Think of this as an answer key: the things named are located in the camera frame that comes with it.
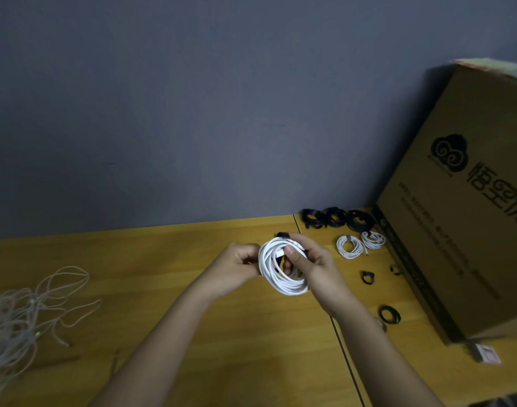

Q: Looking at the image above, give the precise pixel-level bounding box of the person's left hand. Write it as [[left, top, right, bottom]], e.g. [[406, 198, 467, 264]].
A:
[[193, 241, 265, 304]]

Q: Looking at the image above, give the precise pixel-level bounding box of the person's right hand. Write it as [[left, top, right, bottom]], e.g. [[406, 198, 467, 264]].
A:
[[279, 233, 362, 324]]

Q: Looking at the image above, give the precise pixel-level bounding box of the single white cable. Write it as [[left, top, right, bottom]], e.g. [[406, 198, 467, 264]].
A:
[[361, 230, 387, 252], [335, 235, 367, 260], [257, 236, 313, 297]]

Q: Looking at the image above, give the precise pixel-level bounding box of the group of black cable ties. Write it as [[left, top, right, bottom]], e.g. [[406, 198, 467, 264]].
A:
[[359, 262, 404, 332]]

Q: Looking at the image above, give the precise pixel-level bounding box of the tangle of white cables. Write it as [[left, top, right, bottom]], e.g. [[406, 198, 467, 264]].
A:
[[0, 265, 102, 397]]

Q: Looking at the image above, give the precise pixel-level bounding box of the person's right forearm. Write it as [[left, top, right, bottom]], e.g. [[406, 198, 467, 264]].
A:
[[333, 308, 446, 407]]

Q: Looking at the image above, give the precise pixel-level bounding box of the person's left forearm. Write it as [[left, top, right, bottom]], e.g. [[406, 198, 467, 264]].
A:
[[89, 288, 221, 407]]

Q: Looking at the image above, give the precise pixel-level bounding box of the cardboard box with black print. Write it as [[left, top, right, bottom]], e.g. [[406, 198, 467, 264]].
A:
[[373, 59, 517, 346]]

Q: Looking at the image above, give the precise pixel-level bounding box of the small white packet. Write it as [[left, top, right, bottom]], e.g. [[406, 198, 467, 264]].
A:
[[473, 342, 504, 366]]

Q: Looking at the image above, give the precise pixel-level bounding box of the dark object on floor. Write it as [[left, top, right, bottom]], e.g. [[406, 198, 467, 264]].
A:
[[469, 389, 517, 407]]

